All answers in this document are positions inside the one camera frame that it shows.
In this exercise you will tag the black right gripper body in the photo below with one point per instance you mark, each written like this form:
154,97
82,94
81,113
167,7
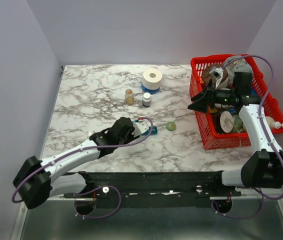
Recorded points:
221,96

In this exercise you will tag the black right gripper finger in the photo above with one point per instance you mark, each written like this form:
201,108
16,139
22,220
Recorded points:
199,106
204,95

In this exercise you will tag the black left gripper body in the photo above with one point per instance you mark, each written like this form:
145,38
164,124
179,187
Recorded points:
129,137

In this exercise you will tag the teal weekly pill organizer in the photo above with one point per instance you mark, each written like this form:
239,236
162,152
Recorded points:
153,130

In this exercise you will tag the green bottle cap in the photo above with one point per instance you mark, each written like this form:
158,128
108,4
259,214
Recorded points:
171,126

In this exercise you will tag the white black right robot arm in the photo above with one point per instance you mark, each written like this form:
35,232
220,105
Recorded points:
264,169

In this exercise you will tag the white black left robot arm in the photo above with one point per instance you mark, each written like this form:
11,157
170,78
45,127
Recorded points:
37,180

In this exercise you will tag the red plastic basket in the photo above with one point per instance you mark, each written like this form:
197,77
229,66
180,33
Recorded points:
211,135

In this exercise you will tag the brown wrapped roll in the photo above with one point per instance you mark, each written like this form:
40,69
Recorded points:
206,76

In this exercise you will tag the grey crumpled bag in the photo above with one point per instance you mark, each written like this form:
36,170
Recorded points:
232,65

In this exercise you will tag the clear jar yellow capsules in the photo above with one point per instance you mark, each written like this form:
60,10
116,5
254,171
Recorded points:
129,97

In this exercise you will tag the white pill bottle blue label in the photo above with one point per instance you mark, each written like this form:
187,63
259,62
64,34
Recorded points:
146,99

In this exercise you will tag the white paper roll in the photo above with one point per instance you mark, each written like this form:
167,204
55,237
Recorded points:
151,79

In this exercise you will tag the cream squeeze bottle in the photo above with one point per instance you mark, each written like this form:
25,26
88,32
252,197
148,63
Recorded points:
274,124

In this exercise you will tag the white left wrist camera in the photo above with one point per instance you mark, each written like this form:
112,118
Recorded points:
140,128

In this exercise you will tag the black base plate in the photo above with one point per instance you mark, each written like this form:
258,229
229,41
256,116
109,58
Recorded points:
144,189

